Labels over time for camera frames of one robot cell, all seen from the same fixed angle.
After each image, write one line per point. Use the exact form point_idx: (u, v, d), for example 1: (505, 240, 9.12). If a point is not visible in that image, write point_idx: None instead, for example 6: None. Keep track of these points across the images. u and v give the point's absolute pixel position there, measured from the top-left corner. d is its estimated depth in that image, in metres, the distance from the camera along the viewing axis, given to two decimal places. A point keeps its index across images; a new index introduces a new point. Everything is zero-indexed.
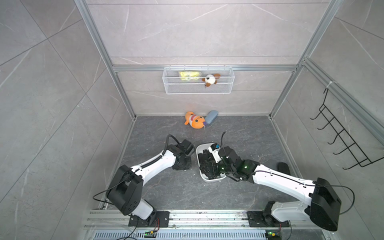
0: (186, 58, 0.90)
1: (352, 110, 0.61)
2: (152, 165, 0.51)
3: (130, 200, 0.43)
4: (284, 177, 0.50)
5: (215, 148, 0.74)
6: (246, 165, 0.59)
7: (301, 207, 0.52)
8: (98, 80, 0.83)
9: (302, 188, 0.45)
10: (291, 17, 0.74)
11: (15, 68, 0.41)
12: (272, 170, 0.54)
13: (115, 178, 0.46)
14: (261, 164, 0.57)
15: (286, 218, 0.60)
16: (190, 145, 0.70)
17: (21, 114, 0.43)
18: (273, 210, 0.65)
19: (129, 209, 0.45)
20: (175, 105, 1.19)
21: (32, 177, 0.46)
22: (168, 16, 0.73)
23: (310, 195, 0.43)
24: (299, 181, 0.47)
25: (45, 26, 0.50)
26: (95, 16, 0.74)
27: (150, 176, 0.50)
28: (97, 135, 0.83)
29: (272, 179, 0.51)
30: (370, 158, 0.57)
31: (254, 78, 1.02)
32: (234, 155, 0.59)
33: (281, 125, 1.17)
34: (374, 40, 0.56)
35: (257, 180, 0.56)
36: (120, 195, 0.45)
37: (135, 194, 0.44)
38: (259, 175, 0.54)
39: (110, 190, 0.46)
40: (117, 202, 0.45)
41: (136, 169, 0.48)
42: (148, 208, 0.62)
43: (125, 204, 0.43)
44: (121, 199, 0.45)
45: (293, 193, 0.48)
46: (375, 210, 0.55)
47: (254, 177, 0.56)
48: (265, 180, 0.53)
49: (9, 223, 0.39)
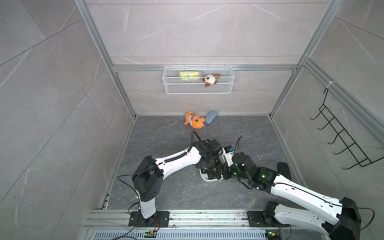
0: (186, 58, 0.90)
1: (353, 110, 0.61)
2: (175, 161, 0.51)
3: (150, 190, 0.46)
4: (308, 193, 0.47)
5: (228, 150, 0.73)
6: (263, 174, 0.55)
7: (316, 220, 0.51)
8: (98, 79, 0.84)
9: (328, 207, 0.43)
10: (291, 17, 0.74)
11: (15, 68, 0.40)
12: (293, 183, 0.51)
13: (141, 166, 0.49)
14: (280, 175, 0.53)
15: (288, 221, 0.60)
16: (218, 146, 0.67)
17: (21, 114, 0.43)
18: (276, 213, 0.64)
19: (148, 197, 0.48)
20: (175, 105, 1.19)
21: (32, 177, 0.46)
22: (168, 16, 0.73)
23: (338, 216, 0.41)
24: (324, 199, 0.45)
25: (44, 26, 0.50)
26: (95, 16, 0.74)
27: (173, 171, 0.51)
28: (97, 135, 0.83)
29: (294, 192, 0.48)
30: (370, 158, 0.57)
31: (254, 78, 1.02)
32: (249, 162, 0.55)
33: (281, 125, 1.17)
34: (374, 39, 0.56)
35: (275, 192, 0.53)
36: (143, 184, 0.48)
37: (155, 186, 0.46)
38: (279, 187, 0.51)
39: (135, 176, 0.50)
40: (140, 189, 0.48)
41: (160, 162, 0.49)
42: (153, 207, 0.63)
43: (145, 192, 0.46)
44: (143, 188, 0.47)
45: (315, 210, 0.46)
46: (375, 211, 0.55)
47: (273, 188, 0.52)
48: (285, 193, 0.50)
49: (9, 223, 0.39)
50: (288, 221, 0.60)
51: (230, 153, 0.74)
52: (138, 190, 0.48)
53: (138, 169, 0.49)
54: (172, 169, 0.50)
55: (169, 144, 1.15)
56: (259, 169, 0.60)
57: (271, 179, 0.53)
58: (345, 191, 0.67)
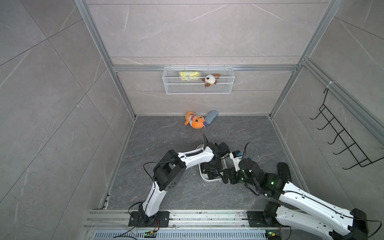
0: (186, 58, 0.90)
1: (353, 110, 0.61)
2: (194, 155, 0.58)
3: (172, 181, 0.51)
4: (318, 202, 0.47)
5: (236, 155, 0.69)
6: (273, 182, 0.54)
7: (322, 227, 0.51)
8: (98, 79, 0.84)
9: (339, 218, 0.43)
10: (292, 17, 0.74)
11: (15, 68, 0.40)
12: (303, 192, 0.50)
13: (163, 157, 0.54)
14: (290, 183, 0.53)
15: (290, 224, 0.60)
16: (227, 148, 0.73)
17: (21, 114, 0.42)
18: (279, 214, 0.63)
19: (169, 187, 0.53)
20: (175, 104, 1.18)
21: (32, 177, 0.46)
22: (168, 16, 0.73)
23: (349, 227, 0.41)
24: (335, 210, 0.44)
25: (45, 26, 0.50)
26: (95, 16, 0.74)
27: (190, 165, 0.56)
28: (97, 135, 0.83)
29: (304, 201, 0.48)
30: (370, 158, 0.57)
31: (254, 77, 1.01)
32: (256, 168, 0.54)
33: (281, 125, 1.17)
34: (374, 40, 0.56)
35: (283, 199, 0.52)
36: (165, 174, 0.53)
37: (178, 176, 0.51)
38: (288, 195, 0.50)
39: (158, 168, 0.55)
40: (161, 178, 0.53)
41: (181, 155, 0.55)
42: (157, 206, 0.64)
43: (166, 182, 0.52)
44: (165, 178, 0.53)
45: (325, 220, 0.46)
46: (375, 211, 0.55)
47: (282, 196, 0.51)
48: (295, 201, 0.50)
49: (9, 223, 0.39)
50: (290, 224, 0.61)
51: (238, 158, 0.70)
52: (158, 179, 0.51)
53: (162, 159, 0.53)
54: (191, 162, 0.56)
55: (169, 144, 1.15)
56: (268, 175, 0.60)
57: (280, 186, 0.52)
58: (346, 191, 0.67)
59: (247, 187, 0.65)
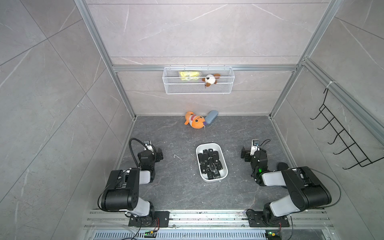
0: (186, 58, 0.90)
1: (352, 110, 0.61)
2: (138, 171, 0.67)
3: (133, 189, 0.46)
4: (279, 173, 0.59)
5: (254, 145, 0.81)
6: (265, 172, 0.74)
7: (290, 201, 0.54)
8: (98, 79, 0.84)
9: None
10: (291, 17, 0.74)
11: (15, 68, 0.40)
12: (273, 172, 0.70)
13: (108, 184, 0.48)
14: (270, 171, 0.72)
15: (284, 213, 0.60)
16: (145, 156, 0.71)
17: (21, 114, 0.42)
18: (270, 205, 0.67)
19: (134, 199, 0.47)
20: (175, 105, 1.19)
21: (32, 177, 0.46)
22: (168, 16, 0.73)
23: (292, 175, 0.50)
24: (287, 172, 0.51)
25: (44, 25, 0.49)
26: (95, 16, 0.74)
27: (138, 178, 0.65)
28: (97, 135, 0.83)
29: (272, 173, 0.64)
30: (370, 158, 0.57)
31: (254, 78, 1.02)
32: (264, 161, 0.70)
33: (281, 125, 1.17)
34: (374, 40, 0.56)
35: (267, 182, 0.68)
36: (122, 192, 0.46)
37: (136, 186, 0.48)
38: (266, 175, 0.68)
39: (109, 192, 0.47)
40: (120, 197, 0.45)
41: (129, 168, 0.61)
42: (141, 201, 0.59)
43: (129, 193, 0.46)
44: (123, 196, 0.45)
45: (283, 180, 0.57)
46: (375, 211, 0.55)
47: (264, 179, 0.69)
48: (269, 177, 0.66)
49: (9, 223, 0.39)
50: (283, 214, 0.61)
51: (254, 147, 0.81)
52: (117, 202, 0.44)
53: (109, 185, 0.47)
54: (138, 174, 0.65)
55: (169, 144, 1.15)
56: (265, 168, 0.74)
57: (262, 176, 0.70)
58: (345, 190, 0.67)
59: (251, 175, 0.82)
